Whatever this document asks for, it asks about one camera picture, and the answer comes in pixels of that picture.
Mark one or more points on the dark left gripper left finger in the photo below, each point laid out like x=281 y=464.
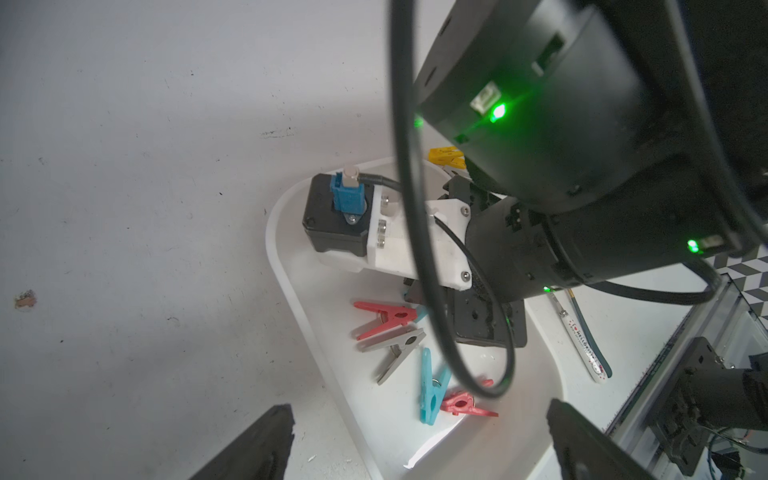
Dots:
x=262 y=451

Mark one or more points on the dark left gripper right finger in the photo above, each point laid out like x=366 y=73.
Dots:
x=583 y=451

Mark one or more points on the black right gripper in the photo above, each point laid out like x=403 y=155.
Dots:
x=486 y=300

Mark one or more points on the red clothespin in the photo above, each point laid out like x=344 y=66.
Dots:
x=459 y=402
x=389 y=317

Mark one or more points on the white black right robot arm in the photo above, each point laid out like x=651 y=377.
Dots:
x=617 y=136

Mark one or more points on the white plastic storage box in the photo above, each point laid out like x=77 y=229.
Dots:
x=511 y=442

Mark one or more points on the lower grey clothespin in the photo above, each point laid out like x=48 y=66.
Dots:
x=400 y=347

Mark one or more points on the lower teal clothespin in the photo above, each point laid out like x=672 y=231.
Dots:
x=432 y=388

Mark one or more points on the silver spoon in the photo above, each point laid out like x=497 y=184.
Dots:
x=578 y=339

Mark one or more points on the gold spoon green handle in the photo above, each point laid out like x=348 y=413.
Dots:
x=588 y=334

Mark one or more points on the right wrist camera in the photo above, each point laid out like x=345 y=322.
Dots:
x=377 y=239

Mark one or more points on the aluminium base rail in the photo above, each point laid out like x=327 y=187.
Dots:
x=692 y=401

